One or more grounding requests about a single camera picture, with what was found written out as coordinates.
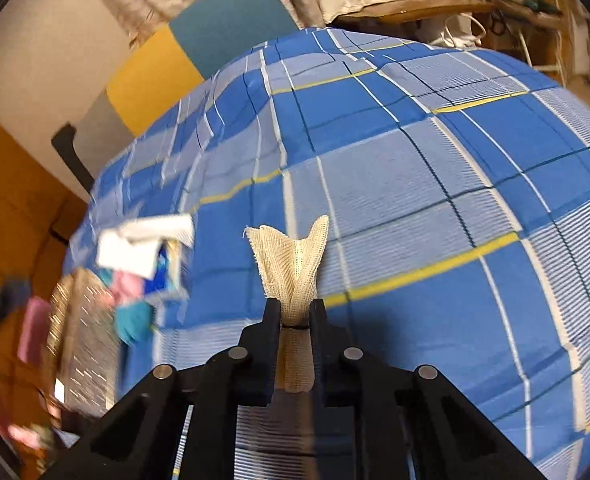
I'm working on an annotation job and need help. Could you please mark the pink purple box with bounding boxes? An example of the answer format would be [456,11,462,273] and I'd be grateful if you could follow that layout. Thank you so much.
[17,297,52,367]

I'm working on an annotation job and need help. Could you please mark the gold patterned tissue box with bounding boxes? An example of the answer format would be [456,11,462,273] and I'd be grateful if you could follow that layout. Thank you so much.
[42,269,120,417]

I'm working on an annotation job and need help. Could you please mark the blue plaid bed sheet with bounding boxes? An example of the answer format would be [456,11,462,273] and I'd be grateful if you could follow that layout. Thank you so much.
[64,28,590,479]

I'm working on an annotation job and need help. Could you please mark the white folded cloth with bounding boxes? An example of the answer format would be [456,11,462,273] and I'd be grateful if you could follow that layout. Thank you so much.
[96,214,194,280]

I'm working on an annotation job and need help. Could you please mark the black headboard post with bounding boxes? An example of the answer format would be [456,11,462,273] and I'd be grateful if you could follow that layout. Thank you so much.
[51,122,94,193]

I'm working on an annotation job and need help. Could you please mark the wooden wardrobe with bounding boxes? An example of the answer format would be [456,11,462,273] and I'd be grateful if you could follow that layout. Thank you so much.
[0,125,86,299]

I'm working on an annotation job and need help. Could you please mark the cream knitted cloth bundle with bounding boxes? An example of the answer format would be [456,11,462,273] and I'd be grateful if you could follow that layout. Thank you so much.
[245,214,330,393]

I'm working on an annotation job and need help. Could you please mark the wooden side table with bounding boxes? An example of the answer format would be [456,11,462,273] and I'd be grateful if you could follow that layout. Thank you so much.
[332,0,564,36]

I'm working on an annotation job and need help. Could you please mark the blue tissue packet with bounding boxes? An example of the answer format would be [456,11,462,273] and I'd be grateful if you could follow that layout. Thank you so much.
[145,240,189,308]

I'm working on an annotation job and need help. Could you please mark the white cable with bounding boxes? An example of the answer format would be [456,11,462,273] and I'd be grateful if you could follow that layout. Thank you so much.
[431,11,488,49]

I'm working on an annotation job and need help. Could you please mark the grey yellow blue headboard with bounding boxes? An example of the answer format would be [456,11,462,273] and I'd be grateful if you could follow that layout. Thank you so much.
[73,0,298,180]

